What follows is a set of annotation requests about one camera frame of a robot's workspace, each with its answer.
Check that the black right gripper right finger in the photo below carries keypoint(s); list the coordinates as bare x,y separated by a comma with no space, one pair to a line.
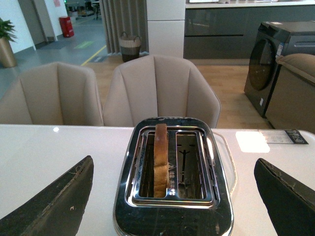
290,203

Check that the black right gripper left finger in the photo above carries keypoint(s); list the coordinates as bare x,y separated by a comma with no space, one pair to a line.
58,209

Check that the toast bread slice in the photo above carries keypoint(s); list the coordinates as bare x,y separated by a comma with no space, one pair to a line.
161,166

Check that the label sticker on table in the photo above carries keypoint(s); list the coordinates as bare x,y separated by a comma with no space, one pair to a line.
283,136

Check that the chrome two-slot toaster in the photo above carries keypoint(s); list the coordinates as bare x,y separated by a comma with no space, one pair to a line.
197,201

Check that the beige cushioned furniture right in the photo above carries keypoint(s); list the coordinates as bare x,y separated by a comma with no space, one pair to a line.
292,105

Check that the beige chair left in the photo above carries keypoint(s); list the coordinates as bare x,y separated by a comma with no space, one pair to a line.
57,93

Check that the beige chair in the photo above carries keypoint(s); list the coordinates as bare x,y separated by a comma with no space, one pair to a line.
159,86
57,93

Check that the beige chair middle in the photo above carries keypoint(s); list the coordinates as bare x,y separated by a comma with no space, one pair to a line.
159,86

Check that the potted green plant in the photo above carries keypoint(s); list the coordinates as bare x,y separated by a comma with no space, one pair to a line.
7,57

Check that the dark grey washing machine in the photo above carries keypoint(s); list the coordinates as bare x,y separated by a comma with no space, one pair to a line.
274,39

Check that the woven laundry basket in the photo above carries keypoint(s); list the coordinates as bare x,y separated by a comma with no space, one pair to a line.
129,46

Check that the red cabinet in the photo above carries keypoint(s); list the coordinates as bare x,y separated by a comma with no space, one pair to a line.
66,26

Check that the dark grey kitchen counter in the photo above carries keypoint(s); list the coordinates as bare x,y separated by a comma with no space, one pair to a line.
228,31

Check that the grey curtain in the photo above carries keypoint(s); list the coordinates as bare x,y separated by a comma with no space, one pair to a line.
128,16

